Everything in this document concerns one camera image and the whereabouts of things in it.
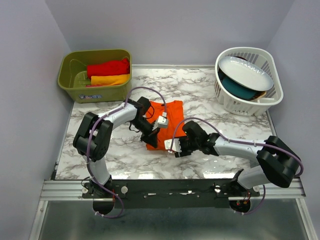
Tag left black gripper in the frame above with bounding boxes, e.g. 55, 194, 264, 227
129, 117, 160, 149

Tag orange t shirt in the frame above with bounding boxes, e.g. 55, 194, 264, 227
145, 100, 184, 151

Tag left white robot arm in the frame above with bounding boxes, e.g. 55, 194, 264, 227
73, 97, 160, 198

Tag white plastic basket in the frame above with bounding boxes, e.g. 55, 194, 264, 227
214, 46, 284, 116

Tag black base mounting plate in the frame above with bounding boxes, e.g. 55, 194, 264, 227
82, 178, 260, 215

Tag teal bowl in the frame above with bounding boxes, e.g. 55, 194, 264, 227
221, 76, 257, 100

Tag yellow rolled t shirt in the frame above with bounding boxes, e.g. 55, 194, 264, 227
90, 74, 130, 86

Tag red rolled t shirt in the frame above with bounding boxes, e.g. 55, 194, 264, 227
86, 58, 131, 79

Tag brown wooden dish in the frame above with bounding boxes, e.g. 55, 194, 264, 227
251, 91, 267, 101

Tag white oval plate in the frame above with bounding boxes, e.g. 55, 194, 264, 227
218, 56, 274, 92

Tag olive green plastic bin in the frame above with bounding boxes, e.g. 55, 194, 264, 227
57, 49, 132, 104

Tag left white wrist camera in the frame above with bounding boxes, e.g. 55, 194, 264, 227
153, 115, 169, 130

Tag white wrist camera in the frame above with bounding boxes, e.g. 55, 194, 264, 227
164, 138, 182, 153
153, 115, 169, 130

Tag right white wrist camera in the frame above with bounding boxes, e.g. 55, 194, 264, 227
164, 138, 182, 153

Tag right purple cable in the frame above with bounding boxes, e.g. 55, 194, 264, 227
169, 117, 305, 216

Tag purple cable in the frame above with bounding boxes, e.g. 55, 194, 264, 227
169, 117, 305, 216
85, 86, 168, 219

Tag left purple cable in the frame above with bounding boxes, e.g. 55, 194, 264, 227
85, 86, 168, 219

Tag aluminium rail frame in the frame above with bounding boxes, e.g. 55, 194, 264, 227
30, 65, 316, 240

